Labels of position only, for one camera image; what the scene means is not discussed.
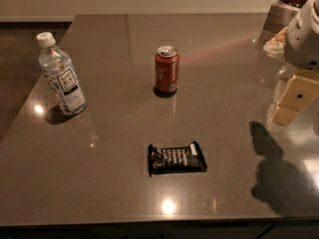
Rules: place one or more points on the white plate with food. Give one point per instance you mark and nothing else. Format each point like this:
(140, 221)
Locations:
(275, 46)

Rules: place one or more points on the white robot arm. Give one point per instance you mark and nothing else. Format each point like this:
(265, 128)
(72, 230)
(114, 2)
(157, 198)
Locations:
(298, 84)

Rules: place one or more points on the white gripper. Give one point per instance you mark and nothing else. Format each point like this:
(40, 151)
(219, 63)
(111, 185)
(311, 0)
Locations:
(303, 39)

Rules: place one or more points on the clear plastic water bottle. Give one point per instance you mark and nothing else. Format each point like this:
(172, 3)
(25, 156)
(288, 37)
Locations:
(58, 69)

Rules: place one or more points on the red coke can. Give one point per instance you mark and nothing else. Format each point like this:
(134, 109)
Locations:
(167, 65)

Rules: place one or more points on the jar of coffee beans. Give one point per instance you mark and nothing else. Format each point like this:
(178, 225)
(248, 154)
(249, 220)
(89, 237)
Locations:
(281, 13)

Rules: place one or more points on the black rxbar chocolate bar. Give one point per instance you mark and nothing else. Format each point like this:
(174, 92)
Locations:
(180, 159)

